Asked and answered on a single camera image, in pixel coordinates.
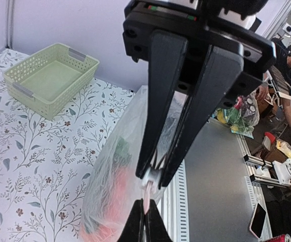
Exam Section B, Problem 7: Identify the beige perforated plastic basket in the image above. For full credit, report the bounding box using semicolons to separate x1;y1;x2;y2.
3;43;100;120

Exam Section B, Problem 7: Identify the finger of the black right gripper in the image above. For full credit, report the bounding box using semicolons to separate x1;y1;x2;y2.
135;30;188;179
159;46;244;188

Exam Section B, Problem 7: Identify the pink smartphone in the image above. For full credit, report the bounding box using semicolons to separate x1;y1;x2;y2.
248;203;267;239

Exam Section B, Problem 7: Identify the red soda can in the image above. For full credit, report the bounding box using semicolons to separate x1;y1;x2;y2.
265;234;291;242

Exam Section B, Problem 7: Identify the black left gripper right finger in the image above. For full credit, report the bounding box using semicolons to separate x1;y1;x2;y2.
144;200;172;242

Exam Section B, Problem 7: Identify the floral pattern table mat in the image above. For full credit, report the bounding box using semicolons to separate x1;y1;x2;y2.
0;49;134;241

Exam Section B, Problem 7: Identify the front aluminium rail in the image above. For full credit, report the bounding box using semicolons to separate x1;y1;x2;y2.
160;161;190;242

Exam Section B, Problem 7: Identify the right aluminium frame post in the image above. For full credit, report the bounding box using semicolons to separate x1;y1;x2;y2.
6;0;15;49

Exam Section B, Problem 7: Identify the person in dark shirt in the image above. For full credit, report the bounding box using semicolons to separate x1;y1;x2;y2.
271;38;291;128

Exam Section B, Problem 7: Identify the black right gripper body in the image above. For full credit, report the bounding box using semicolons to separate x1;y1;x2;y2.
123;1;275;96

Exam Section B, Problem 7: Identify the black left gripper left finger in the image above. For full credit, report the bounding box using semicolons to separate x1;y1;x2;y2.
117;199;144;242

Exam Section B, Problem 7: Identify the clear zip top bag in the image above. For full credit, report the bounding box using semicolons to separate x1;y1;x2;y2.
80;85;186;242

